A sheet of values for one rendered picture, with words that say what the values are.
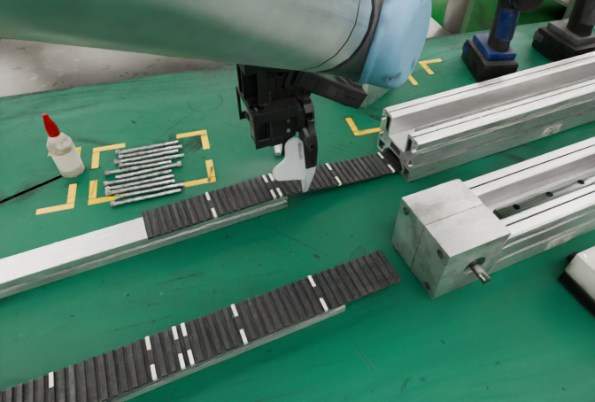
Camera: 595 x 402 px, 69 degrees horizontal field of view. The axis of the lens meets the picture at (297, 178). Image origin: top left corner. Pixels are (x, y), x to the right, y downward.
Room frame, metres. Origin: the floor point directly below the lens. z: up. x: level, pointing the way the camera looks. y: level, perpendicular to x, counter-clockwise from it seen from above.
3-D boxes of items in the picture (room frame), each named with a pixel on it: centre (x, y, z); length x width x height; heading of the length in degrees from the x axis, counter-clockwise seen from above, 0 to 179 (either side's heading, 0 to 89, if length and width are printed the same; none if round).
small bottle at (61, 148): (0.52, 0.38, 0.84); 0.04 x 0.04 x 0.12
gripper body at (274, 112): (0.46, 0.03, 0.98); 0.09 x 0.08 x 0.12; 113
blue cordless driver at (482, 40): (0.87, -0.41, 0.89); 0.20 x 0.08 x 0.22; 3
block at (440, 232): (0.34, -0.20, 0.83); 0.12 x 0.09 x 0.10; 23
